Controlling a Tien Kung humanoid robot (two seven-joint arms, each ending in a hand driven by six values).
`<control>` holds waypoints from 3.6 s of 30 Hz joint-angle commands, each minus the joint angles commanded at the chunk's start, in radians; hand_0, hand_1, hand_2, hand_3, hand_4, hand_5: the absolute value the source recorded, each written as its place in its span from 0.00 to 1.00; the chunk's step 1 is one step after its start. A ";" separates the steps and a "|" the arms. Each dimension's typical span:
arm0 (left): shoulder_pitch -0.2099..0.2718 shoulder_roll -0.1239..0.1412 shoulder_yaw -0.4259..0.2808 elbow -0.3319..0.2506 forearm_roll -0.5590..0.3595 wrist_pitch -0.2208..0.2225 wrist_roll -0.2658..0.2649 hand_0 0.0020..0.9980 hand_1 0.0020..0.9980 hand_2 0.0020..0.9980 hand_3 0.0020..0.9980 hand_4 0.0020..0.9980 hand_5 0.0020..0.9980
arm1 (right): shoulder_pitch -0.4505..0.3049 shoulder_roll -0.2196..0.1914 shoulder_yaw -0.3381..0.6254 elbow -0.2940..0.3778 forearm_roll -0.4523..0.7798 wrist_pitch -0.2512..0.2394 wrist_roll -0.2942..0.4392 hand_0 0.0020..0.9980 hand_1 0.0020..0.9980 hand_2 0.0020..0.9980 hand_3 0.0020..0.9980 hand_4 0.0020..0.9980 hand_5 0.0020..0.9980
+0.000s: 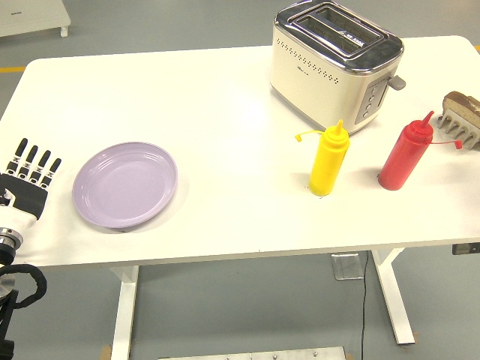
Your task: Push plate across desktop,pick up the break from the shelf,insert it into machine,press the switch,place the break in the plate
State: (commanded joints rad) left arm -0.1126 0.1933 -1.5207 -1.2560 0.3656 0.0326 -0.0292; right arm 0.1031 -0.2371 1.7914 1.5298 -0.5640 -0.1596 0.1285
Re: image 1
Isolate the small metal floor plate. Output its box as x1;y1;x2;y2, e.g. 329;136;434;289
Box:
330;253;365;281

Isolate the black floor cable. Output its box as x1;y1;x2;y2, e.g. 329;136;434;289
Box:
358;250;371;360

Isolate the purple plate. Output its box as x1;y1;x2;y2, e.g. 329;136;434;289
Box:
72;141;179;230

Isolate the wide metal base plate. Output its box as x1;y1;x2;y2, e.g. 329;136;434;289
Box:
157;345;348;360

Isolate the white background furniture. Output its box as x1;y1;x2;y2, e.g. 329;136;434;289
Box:
0;0;72;38

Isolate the red squeeze bottle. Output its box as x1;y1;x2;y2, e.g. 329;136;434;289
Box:
377;110;462;191

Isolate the bread slice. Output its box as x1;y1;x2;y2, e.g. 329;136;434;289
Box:
442;91;480;116

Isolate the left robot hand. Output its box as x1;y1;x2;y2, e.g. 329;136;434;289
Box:
0;137;63;236

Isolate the yellow squeeze bottle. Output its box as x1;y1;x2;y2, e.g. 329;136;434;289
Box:
294;119;351;197

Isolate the black table control panel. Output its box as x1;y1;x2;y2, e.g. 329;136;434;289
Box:
451;242;480;256

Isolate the metal toast rack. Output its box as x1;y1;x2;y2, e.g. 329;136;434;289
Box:
436;108;480;152

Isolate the cream and chrome toaster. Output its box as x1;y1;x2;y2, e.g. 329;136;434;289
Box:
269;1;407;137

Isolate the white table leg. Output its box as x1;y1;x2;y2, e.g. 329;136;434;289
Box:
108;265;140;360
370;247;416;345

